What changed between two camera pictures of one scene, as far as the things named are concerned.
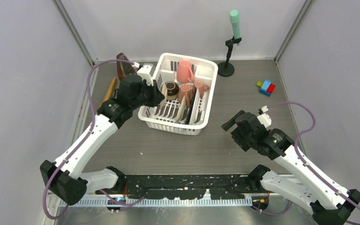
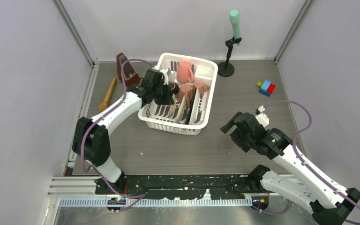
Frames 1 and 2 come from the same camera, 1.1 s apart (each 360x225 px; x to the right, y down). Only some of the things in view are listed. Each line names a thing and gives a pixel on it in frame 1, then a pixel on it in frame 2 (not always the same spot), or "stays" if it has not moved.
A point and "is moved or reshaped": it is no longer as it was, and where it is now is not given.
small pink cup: [202, 88] stays
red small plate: [164, 90] is moved or reshaped
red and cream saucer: [181, 108] stays
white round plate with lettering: [195, 107] stays
